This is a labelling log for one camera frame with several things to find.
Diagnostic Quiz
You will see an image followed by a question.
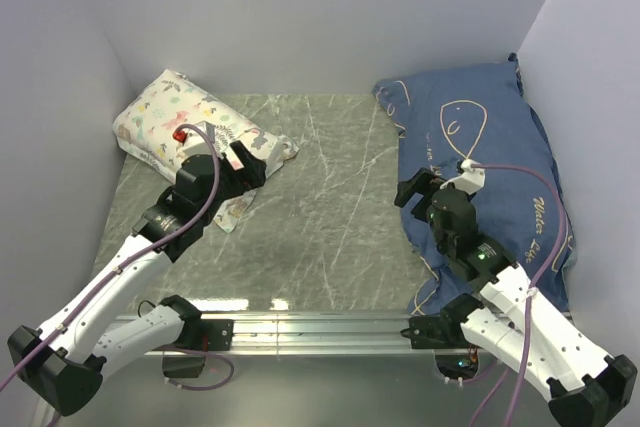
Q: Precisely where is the aluminium mounting rail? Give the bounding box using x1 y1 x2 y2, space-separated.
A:
202 310 469 356

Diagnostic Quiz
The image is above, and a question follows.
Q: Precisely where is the blue pillowcase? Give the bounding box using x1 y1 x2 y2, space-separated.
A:
373 54 576 312

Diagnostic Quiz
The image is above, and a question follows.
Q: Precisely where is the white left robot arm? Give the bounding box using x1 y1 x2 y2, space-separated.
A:
7 141 266 416

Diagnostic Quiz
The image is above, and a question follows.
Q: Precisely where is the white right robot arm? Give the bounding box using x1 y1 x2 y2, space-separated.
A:
394 160 638 426

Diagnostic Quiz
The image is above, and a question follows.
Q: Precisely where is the floral patterned pillow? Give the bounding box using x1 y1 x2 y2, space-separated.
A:
112 68 300 235

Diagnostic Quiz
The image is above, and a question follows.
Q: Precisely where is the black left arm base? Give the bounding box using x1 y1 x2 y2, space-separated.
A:
159 319 235 392

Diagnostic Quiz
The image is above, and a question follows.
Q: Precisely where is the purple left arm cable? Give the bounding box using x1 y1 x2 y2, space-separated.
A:
0 122 236 393

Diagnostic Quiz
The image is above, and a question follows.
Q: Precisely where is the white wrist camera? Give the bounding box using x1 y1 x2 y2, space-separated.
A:
441 159 485 196
173 121 215 164

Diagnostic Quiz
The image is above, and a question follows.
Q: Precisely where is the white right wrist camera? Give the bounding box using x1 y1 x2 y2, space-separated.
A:
441 159 485 196

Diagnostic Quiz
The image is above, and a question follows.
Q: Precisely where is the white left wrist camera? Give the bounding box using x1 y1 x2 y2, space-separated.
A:
173 121 215 164

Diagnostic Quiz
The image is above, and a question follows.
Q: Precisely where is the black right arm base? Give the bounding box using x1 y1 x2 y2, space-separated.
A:
400 316 479 381

